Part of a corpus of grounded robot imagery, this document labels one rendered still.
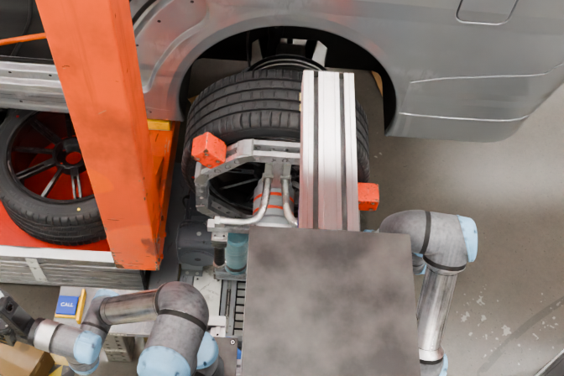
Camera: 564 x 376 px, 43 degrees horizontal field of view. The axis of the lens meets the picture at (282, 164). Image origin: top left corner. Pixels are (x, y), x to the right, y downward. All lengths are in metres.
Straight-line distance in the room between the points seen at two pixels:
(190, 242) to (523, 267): 1.58
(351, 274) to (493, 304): 2.39
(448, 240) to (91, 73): 0.99
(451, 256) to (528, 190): 1.89
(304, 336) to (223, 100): 1.44
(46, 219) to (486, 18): 1.77
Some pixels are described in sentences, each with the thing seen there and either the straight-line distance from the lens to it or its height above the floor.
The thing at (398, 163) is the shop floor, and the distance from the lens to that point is 3.67.
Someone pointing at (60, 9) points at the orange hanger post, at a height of 1.86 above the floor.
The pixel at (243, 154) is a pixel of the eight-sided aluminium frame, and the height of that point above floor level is 1.12.
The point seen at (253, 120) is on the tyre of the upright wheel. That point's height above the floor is 1.17.
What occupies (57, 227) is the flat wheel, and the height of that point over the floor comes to 0.44.
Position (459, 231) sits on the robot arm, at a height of 1.37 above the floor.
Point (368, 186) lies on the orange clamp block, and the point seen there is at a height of 0.89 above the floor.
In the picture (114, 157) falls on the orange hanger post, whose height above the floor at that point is 1.28.
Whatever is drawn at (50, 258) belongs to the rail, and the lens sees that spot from 2.97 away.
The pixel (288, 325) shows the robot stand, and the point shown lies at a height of 2.03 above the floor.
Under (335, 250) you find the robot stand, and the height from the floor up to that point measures 2.03.
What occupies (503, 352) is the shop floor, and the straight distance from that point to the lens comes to 3.37.
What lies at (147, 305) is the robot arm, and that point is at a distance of 1.80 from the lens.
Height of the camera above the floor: 3.00
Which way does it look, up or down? 57 degrees down
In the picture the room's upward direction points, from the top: 7 degrees clockwise
